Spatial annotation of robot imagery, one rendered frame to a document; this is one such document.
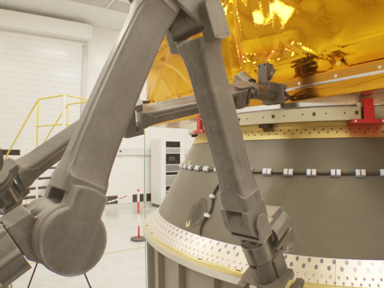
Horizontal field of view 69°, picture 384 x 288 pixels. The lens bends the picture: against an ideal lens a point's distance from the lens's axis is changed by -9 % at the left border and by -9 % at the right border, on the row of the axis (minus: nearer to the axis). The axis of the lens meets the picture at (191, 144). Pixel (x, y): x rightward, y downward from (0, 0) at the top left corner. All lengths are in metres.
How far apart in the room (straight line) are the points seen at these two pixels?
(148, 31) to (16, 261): 0.32
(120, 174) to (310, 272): 8.34
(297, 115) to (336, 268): 0.54
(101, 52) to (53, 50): 1.39
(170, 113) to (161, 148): 7.80
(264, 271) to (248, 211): 0.16
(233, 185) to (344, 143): 0.67
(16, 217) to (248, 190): 0.37
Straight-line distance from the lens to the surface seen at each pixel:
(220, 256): 1.10
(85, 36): 8.95
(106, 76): 0.40
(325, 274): 0.99
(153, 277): 1.66
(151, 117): 0.89
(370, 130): 1.19
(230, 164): 0.53
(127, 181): 9.20
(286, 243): 0.71
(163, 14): 0.46
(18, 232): 0.36
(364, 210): 1.06
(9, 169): 0.77
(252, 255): 0.63
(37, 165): 0.80
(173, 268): 1.35
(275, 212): 0.66
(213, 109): 0.51
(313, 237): 1.02
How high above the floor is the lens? 1.55
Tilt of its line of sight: 2 degrees up
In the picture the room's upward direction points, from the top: straight up
